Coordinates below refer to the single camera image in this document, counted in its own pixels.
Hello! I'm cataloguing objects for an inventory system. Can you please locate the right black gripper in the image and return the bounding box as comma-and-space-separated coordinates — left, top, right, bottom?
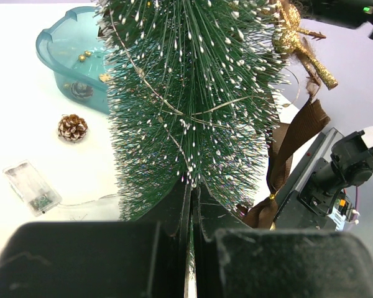
304, 0, 373, 39

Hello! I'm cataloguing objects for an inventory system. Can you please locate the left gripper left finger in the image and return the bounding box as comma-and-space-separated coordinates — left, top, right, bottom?
0, 183, 191, 297

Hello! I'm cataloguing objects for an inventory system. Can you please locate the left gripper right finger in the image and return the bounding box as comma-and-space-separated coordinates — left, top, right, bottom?
193, 185, 373, 297

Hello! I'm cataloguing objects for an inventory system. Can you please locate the brown ribbon gold berry sprig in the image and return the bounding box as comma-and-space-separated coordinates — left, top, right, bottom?
241, 1, 338, 229

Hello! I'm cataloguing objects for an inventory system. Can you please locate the large frosted pine cone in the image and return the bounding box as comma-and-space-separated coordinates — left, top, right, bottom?
57, 114, 88, 143

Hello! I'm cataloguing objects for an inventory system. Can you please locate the small green christmas tree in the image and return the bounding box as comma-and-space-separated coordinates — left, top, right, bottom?
94, 0, 292, 222

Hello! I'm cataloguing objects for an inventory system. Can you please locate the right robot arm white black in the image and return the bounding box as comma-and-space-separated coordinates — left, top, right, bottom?
297, 1, 373, 217

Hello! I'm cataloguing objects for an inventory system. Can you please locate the clear battery box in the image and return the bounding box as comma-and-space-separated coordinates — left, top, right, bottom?
2, 160, 62, 217

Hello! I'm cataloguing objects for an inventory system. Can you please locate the gold flower ornament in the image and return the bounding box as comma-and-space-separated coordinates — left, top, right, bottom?
99, 73, 111, 83

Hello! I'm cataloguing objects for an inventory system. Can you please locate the teal plastic bin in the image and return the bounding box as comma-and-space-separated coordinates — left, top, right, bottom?
35, 6, 109, 115

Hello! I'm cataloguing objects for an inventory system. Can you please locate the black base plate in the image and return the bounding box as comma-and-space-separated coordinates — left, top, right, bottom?
274, 128, 344, 231

